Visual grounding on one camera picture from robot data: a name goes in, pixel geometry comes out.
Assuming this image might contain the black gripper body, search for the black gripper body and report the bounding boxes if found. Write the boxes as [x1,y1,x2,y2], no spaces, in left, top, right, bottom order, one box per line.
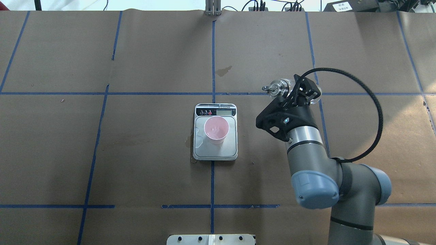
[255,95,318,142]

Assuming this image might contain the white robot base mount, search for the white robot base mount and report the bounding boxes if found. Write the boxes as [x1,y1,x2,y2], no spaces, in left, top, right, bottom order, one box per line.
[166,234,256,245]

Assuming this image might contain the digital kitchen scale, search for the digital kitchen scale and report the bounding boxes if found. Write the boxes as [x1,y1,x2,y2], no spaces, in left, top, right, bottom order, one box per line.
[192,103,238,161]

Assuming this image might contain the glass sauce dispenser bottle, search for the glass sauce dispenser bottle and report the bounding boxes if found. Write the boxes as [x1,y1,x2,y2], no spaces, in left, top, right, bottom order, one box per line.
[262,78,322,104]

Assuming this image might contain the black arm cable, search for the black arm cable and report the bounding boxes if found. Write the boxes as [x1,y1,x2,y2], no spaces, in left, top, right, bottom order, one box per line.
[300,67,384,163]

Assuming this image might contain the metal camera stand post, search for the metal camera stand post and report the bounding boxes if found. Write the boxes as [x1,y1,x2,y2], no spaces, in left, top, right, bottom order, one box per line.
[204,0,222,16]

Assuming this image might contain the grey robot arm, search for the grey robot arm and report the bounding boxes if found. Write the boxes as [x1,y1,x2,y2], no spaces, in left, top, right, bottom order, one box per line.
[256,75,418,245]

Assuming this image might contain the blue tape grid lines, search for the blue tape grid lines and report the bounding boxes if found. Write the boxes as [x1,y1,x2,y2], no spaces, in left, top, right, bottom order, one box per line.
[1,9,435,245]

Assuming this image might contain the background cables and plugs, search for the background cables and plugs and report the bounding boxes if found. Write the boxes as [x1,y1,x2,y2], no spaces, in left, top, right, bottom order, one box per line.
[221,0,322,12]

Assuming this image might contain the pink plastic cup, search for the pink plastic cup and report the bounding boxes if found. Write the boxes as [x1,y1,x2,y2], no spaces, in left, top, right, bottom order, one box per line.
[204,116,230,145]

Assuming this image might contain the black box with label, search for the black box with label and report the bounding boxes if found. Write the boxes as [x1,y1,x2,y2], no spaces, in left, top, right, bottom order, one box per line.
[322,0,379,12]

